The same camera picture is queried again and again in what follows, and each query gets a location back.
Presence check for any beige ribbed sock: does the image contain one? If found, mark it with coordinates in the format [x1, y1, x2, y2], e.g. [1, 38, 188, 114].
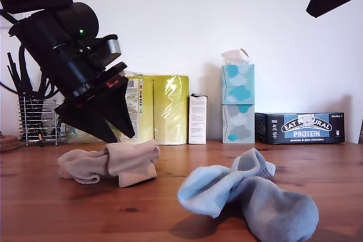
[57, 150, 110, 185]
[106, 139, 161, 188]

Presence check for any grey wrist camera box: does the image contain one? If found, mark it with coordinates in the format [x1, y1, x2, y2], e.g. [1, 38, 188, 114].
[78, 34, 123, 69]

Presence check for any white carton box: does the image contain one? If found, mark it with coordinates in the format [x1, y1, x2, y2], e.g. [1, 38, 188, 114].
[188, 92, 209, 145]

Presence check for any light blue ribbed sock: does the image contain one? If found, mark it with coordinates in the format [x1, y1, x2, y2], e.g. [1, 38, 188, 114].
[177, 147, 276, 219]
[223, 176, 320, 240]

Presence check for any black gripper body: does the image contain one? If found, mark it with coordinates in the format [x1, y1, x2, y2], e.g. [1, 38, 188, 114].
[42, 40, 129, 113]

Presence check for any thick black cable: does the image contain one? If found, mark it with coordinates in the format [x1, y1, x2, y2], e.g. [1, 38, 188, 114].
[0, 8, 32, 95]

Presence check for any black protein bar box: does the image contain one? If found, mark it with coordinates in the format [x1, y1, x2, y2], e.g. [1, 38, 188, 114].
[254, 112, 345, 145]

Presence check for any thin black cable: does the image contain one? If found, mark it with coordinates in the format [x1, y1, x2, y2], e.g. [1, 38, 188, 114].
[0, 81, 18, 95]

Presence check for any chrome wire rack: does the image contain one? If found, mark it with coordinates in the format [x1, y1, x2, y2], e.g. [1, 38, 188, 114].
[18, 96, 69, 146]

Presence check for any thin black stick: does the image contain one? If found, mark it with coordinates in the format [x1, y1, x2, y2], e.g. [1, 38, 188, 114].
[7, 52, 25, 97]

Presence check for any yellow-green paper roll pack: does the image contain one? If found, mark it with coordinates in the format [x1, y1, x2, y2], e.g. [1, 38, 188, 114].
[67, 70, 190, 146]

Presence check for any grey cloud tissue box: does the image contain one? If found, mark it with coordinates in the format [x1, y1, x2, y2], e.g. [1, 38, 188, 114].
[221, 103, 255, 144]

